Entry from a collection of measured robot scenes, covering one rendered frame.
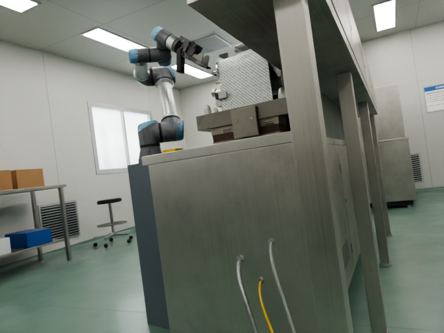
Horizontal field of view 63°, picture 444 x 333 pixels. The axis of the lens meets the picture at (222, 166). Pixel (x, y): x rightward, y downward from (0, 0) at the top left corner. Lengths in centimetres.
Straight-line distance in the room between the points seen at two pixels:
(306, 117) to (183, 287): 101
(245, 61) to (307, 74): 92
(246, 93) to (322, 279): 103
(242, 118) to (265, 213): 36
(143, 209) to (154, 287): 43
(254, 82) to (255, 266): 77
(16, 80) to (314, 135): 493
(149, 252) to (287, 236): 96
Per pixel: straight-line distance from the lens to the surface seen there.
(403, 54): 724
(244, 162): 133
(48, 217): 533
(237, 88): 164
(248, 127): 137
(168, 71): 232
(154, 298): 212
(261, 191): 131
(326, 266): 76
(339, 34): 116
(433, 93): 712
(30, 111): 541
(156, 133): 204
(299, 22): 78
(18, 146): 521
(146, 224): 203
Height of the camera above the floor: 79
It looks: 1 degrees up
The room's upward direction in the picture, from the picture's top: 8 degrees counter-clockwise
